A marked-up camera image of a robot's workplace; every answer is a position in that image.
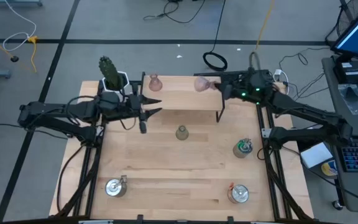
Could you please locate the wooden shelf with black legs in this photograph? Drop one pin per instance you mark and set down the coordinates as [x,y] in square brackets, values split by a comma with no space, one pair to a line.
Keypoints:
[182,96]

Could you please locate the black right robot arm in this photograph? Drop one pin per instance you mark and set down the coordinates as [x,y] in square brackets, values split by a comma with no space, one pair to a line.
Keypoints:
[306,113]

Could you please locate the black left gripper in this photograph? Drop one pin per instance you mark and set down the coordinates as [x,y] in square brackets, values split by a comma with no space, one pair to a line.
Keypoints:
[126,107]

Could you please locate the black box device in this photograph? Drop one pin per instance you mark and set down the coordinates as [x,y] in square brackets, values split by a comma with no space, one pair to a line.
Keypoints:
[351,73]

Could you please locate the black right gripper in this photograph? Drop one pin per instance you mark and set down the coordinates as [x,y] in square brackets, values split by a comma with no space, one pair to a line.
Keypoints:
[253,85]

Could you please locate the white cardboard box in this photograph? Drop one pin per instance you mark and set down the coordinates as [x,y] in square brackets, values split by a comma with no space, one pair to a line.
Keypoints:
[315,155]

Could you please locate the silver metal cup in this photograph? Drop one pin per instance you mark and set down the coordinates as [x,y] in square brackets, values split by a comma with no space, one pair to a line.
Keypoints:
[238,193]

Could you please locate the clear ribbed glass vase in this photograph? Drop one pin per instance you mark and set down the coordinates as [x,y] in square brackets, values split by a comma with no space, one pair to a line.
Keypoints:
[182,133]

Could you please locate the white faceted planter pot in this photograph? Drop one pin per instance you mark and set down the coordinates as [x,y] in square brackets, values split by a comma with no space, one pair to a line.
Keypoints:
[125,81]

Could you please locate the pink ribbed glass candlestick holder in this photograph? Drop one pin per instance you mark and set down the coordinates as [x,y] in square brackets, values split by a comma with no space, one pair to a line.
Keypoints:
[155,84]
[202,84]

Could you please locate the green cactus plant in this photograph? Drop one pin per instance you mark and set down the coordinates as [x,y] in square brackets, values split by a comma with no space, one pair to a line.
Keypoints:
[110,73]

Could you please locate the white power adapter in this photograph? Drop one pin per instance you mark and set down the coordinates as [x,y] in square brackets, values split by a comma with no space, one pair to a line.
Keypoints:
[278,74]

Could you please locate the yellow and blue tape roll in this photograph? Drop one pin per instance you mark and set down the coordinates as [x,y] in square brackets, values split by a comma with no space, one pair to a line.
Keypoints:
[325,169]

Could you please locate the black floor fan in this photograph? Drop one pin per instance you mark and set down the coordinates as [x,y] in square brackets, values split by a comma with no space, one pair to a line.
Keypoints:
[353,12]

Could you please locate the black aluminium table frame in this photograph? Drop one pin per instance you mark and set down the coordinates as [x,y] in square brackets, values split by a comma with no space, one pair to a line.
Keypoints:
[267,168]

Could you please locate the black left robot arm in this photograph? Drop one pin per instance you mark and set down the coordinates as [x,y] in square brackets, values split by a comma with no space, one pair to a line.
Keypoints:
[57,113]

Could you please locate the clear plastic bag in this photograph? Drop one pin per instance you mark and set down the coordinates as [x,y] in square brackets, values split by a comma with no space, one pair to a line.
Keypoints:
[353,99]

